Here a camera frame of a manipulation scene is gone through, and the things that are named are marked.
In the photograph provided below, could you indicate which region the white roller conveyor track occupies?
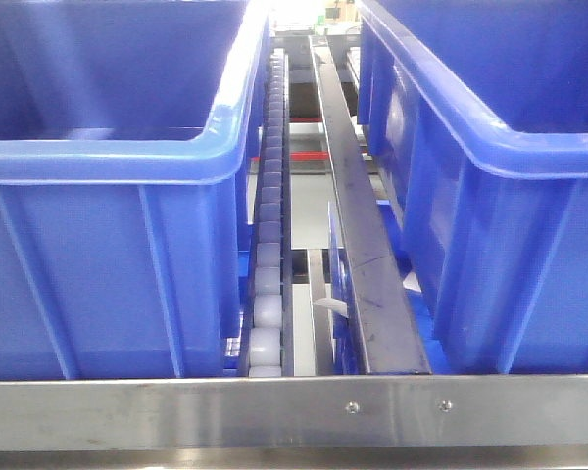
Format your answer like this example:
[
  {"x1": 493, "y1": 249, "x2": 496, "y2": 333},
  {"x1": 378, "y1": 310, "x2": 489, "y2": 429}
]
[{"x1": 237, "y1": 48, "x2": 294, "y2": 377}]

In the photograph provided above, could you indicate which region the large blue bin left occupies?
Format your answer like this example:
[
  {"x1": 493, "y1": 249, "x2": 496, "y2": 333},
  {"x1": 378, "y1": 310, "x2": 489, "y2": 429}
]
[{"x1": 0, "y1": 1, "x2": 269, "y2": 381}]

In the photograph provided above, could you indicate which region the large blue bin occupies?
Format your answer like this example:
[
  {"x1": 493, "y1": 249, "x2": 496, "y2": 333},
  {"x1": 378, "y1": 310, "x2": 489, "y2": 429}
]
[
  {"x1": 359, "y1": 1, "x2": 588, "y2": 374},
  {"x1": 0, "y1": 1, "x2": 269, "y2": 381}
]

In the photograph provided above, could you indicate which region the large blue bin right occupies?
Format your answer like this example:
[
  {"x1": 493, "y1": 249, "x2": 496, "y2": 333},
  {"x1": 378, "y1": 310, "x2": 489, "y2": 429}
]
[{"x1": 359, "y1": 1, "x2": 588, "y2": 374}]

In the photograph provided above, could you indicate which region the dark steel divider rail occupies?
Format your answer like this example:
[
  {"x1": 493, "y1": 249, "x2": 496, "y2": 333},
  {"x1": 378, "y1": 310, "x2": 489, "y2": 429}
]
[{"x1": 310, "y1": 36, "x2": 431, "y2": 375}]

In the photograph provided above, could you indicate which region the steel front rack rail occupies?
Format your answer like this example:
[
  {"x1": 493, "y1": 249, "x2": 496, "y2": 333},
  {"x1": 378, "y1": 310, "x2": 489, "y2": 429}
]
[{"x1": 0, "y1": 375, "x2": 588, "y2": 469}]

